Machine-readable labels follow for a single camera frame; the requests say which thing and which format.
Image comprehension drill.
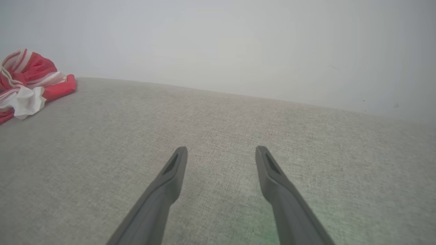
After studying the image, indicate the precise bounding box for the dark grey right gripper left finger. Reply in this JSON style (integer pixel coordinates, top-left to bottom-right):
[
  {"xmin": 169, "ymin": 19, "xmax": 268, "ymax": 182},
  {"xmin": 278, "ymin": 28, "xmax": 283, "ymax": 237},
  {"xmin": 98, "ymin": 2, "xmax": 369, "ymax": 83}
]
[{"xmin": 106, "ymin": 147, "xmax": 188, "ymax": 245}]

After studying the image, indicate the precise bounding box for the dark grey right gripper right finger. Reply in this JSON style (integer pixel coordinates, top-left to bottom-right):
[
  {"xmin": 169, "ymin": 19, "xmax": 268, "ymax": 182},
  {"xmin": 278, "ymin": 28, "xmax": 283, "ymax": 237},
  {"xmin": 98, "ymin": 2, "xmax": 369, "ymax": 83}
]
[{"xmin": 255, "ymin": 146, "xmax": 336, "ymax": 245}]

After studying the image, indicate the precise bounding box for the red and white jersey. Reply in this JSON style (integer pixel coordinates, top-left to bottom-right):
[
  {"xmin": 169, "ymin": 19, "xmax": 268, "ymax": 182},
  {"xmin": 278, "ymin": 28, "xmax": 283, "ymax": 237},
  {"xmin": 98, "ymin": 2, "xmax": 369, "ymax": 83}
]
[{"xmin": 0, "ymin": 48, "xmax": 77, "ymax": 125}]

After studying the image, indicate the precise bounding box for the grey fabric sofa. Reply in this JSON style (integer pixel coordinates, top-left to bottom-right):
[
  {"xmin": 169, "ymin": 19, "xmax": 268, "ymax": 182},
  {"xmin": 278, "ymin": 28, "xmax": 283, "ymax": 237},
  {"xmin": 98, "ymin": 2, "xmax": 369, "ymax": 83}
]
[{"xmin": 0, "ymin": 78, "xmax": 436, "ymax": 245}]

